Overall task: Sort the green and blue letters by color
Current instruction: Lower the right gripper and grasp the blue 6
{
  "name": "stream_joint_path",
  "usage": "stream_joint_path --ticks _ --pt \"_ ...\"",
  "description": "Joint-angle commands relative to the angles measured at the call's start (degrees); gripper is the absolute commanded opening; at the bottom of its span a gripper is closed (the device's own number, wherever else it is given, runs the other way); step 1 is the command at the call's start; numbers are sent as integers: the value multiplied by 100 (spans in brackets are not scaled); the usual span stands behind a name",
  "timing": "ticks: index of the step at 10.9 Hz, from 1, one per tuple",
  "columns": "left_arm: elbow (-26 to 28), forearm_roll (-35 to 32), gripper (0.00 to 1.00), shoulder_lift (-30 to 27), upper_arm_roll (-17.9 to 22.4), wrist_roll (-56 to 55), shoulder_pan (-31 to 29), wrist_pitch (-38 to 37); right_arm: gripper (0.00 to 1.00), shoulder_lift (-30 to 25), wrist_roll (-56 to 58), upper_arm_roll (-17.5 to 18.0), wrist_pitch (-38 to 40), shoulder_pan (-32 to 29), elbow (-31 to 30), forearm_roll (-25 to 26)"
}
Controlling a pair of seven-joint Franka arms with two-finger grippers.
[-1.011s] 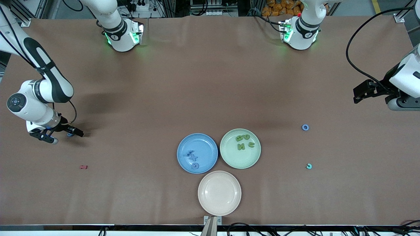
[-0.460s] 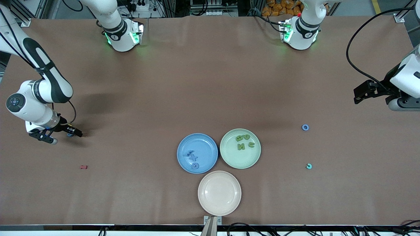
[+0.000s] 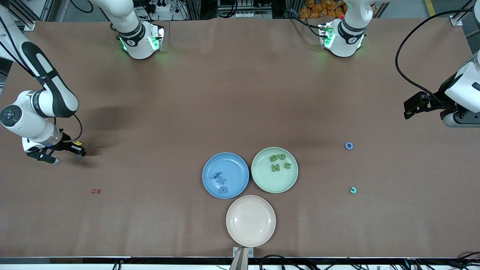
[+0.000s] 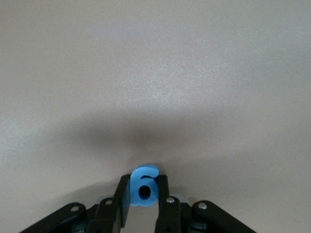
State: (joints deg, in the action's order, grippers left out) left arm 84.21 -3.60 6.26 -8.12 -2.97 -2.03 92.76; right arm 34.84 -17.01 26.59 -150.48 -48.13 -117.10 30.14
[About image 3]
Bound black table edge rail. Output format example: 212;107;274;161
0;257;480;266

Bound black cable loop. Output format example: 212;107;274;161
259;255;300;270

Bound beige plate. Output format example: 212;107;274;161
226;195;276;247

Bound aluminium frame profile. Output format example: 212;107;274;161
450;0;480;27
7;0;36;31

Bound orange snack bags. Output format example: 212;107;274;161
299;0;347;19

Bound blue plate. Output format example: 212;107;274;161
202;152;249;199

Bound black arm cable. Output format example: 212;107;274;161
395;8;475;104
52;114;83;143

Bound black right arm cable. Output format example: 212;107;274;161
52;114;83;143

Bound table cover sheet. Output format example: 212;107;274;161
0;17;480;259

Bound grey metal camera bracket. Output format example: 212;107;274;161
232;247;254;270

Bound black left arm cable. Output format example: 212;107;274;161
395;8;475;104

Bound green plate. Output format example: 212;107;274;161
251;147;299;194

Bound large white power strip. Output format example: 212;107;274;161
144;2;171;14

